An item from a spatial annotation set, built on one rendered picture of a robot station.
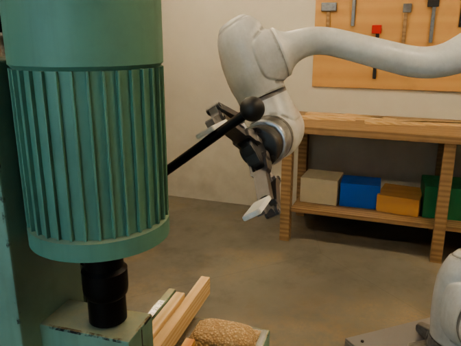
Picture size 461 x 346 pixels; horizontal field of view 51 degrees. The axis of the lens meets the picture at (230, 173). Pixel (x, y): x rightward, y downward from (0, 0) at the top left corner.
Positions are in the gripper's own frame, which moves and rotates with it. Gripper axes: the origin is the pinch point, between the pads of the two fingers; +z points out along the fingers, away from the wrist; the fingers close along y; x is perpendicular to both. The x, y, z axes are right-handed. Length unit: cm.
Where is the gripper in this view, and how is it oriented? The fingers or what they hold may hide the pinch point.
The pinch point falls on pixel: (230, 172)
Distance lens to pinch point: 70.8
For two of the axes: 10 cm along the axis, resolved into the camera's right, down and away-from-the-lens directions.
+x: 8.2, -4.3, -3.9
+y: -4.9, -8.7, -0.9
